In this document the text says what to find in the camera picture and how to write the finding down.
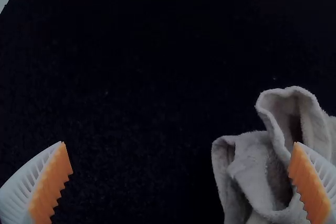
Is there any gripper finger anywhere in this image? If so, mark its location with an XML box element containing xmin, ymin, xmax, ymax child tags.
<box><xmin>287</xmin><ymin>141</ymin><xmax>336</xmax><ymax>224</ymax></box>
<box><xmin>0</xmin><ymin>141</ymin><xmax>74</xmax><ymax>224</ymax></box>

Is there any pale towel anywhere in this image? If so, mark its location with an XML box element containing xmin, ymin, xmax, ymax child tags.
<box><xmin>211</xmin><ymin>85</ymin><xmax>336</xmax><ymax>224</ymax></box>

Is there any black mat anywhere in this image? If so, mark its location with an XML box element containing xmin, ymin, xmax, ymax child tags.
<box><xmin>0</xmin><ymin>0</ymin><xmax>336</xmax><ymax>224</ymax></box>

